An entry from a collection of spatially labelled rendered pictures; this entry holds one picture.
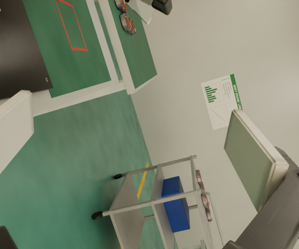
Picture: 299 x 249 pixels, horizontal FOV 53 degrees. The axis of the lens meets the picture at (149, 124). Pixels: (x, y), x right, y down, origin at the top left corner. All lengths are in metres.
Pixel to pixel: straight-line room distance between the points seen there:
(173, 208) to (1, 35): 2.56
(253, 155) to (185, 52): 5.37
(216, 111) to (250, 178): 5.47
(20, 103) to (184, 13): 5.42
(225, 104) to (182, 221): 3.09
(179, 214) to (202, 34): 3.46
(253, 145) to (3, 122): 0.13
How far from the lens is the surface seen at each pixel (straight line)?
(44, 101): 0.69
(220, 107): 5.63
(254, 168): 0.16
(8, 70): 0.57
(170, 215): 3.00
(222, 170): 5.95
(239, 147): 0.18
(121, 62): 1.80
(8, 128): 0.17
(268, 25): 5.74
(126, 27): 2.07
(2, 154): 0.17
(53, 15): 0.92
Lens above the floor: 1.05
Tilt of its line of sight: 9 degrees down
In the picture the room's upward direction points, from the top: 75 degrees clockwise
